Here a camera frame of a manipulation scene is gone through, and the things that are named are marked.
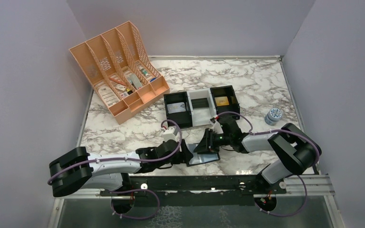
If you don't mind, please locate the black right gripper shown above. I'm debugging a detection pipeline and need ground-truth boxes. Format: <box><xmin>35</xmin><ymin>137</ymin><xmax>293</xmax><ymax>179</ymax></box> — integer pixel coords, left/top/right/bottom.
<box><xmin>194</xmin><ymin>128</ymin><xmax>232</xmax><ymax>154</ymax></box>

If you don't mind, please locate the black leather card holder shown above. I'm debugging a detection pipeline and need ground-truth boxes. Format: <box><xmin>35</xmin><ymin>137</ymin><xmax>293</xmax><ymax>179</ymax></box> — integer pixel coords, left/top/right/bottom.
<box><xmin>186</xmin><ymin>144</ymin><xmax>220</xmax><ymax>167</ymax></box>

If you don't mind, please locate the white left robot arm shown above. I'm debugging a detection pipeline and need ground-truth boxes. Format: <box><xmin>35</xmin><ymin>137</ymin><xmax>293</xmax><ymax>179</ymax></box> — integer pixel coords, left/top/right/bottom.
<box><xmin>48</xmin><ymin>140</ymin><xmax>194</xmax><ymax>198</ymax></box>

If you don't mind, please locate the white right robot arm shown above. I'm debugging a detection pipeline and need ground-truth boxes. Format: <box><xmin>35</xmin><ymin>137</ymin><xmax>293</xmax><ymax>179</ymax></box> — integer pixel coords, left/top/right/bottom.
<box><xmin>193</xmin><ymin>115</ymin><xmax>322</xmax><ymax>193</ymax></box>

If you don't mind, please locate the white middle card bin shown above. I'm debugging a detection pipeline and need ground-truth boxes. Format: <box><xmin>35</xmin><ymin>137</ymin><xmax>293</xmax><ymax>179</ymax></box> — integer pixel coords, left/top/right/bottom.
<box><xmin>187</xmin><ymin>88</ymin><xmax>216</xmax><ymax>127</ymax></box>

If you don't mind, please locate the black credit card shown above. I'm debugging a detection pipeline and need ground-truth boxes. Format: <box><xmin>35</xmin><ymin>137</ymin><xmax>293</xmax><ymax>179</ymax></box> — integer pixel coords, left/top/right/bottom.
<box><xmin>191</xmin><ymin>98</ymin><xmax>209</xmax><ymax>109</ymax></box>

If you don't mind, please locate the gold credit card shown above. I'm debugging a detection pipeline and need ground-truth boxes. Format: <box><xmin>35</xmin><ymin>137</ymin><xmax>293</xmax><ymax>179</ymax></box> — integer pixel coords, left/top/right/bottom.
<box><xmin>215</xmin><ymin>96</ymin><xmax>230</xmax><ymax>106</ymax></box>

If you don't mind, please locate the silver credit card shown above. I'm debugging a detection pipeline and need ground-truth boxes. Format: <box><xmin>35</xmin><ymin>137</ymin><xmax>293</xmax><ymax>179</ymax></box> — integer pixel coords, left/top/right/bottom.
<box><xmin>167</xmin><ymin>102</ymin><xmax>187</xmax><ymax>114</ymax></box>

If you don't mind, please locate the black left card bin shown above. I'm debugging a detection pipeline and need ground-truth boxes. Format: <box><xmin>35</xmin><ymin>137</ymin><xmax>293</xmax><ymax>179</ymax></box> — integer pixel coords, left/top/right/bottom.
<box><xmin>163</xmin><ymin>91</ymin><xmax>193</xmax><ymax>129</ymax></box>

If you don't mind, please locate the black card bin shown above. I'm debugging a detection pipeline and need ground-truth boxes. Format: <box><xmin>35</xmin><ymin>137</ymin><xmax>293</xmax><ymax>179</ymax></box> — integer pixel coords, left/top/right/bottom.
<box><xmin>210</xmin><ymin>85</ymin><xmax>240</xmax><ymax>114</ymax></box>
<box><xmin>163</xmin><ymin>91</ymin><xmax>193</xmax><ymax>129</ymax></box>

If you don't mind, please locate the black right card bin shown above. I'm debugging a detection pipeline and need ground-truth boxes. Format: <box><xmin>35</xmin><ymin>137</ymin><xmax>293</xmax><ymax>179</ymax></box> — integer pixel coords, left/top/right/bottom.
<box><xmin>210</xmin><ymin>85</ymin><xmax>240</xmax><ymax>114</ymax></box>

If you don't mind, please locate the white patterned card stack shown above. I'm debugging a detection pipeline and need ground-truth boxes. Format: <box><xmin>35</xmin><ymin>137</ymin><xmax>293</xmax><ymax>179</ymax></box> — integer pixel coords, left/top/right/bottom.
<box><xmin>98</xmin><ymin>85</ymin><xmax>120</xmax><ymax>107</ymax></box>

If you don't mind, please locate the small blue white jar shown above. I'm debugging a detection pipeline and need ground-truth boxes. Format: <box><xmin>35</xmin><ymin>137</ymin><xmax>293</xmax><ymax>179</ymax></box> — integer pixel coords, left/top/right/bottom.
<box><xmin>264</xmin><ymin>108</ymin><xmax>283</xmax><ymax>126</ymax></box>

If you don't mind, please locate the grey flat eraser block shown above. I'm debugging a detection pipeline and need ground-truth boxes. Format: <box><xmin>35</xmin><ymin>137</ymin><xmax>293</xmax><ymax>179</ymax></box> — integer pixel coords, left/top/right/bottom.
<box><xmin>129</xmin><ymin>74</ymin><xmax>143</xmax><ymax>89</ymax></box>

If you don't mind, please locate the green white battery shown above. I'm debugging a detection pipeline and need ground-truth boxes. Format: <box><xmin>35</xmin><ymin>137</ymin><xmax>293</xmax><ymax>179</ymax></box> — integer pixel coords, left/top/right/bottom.
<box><xmin>140</xmin><ymin>68</ymin><xmax>151</xmax><ymax>78</ymax></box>

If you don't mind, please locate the peach plastic file organizer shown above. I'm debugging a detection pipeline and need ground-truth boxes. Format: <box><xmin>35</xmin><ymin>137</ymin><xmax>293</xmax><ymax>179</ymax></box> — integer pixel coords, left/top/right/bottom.
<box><xmin>69</xmin><ymin>21</ymin><xmax>170</xmax><ymax>124</ymax></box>

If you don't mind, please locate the red pen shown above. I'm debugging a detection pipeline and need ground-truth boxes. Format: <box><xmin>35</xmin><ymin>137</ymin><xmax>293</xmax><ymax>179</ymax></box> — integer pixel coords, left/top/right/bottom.
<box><xmin>109</xmin><ymin>78</ymin><xmax>127</xmax><ymax>86</ymax></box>

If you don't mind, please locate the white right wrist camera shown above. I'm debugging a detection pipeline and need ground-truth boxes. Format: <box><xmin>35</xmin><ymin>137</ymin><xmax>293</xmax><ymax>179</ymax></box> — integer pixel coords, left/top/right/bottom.
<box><xmin>210</xmin><ymin>117</ymin><xmax>222</xmax><ymax>133</ymax></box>

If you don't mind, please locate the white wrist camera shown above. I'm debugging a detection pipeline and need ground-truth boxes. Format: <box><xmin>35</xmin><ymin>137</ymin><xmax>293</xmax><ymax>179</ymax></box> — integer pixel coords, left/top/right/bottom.
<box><xmin>161</xmin><ymin>126</ymin><xmax>178</xmax><ymax>142</ymax></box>
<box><xmin>210</xmin><ymin>117</ymin><xmax>222</xmax><ymax>133</ymax></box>

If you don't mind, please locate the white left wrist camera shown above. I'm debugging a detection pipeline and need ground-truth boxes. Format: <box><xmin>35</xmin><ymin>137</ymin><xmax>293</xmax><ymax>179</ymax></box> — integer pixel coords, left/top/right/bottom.
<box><xmin>161</xmin><ymin>126</ymin><xmax>178</xmax><ymax>142</ymax></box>

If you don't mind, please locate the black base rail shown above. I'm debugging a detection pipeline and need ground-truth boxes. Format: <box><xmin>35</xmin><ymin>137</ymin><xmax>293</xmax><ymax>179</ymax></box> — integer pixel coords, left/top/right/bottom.
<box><xmin>100</xmin><ymin>175</ymin><xmax>287</xmax><ymax>207</ymax></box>

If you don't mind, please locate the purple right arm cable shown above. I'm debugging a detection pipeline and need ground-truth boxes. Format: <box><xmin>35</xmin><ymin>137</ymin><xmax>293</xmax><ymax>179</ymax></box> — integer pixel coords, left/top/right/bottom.
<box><xmin>215</xmin><ymin>111</ymin><xmax>322</xmax><ymax>167</ymax></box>

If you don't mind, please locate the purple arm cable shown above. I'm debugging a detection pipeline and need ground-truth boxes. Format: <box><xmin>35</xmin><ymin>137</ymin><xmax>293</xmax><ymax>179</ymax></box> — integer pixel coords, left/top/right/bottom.
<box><xmin>215</xmin><ymin>111</ymin><xmax>322</xmax><ymax>167</ymax></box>
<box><xmin>47</xmin><ymin>119</ymin><xmax>183</xmax><ymax>186</ymax></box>

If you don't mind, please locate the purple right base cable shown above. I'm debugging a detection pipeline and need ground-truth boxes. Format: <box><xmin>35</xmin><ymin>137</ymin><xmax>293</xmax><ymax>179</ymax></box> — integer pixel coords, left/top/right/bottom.
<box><xmin>254</xmin><ymin>174</ymin><xmax>309</xmax><ymax>219</ymax></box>

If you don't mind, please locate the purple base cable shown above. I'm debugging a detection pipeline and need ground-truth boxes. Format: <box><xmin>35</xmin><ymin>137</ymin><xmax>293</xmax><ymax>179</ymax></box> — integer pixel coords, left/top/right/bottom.
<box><xmin>254</xmin><ymin>174</ymin><xmax>309</xmax><ymax>219</ymax></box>
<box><xmin>110</xmin><ymin>188</ymin><xmax>161</xmax><ymax>220</ymax></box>

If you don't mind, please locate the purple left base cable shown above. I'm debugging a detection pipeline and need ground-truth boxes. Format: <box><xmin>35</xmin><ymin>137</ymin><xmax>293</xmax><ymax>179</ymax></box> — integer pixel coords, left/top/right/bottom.
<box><xmin>110</xmin><ymin>188</ymin><xmax>161</xmax><ymax>220</ymax></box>

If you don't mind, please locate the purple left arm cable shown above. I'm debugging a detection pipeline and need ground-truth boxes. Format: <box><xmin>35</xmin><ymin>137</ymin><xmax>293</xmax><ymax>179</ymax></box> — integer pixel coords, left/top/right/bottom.
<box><xmin>47</xmin><ymin>119</ymin><xmax>183</xmax><ymax>186</ymax></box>

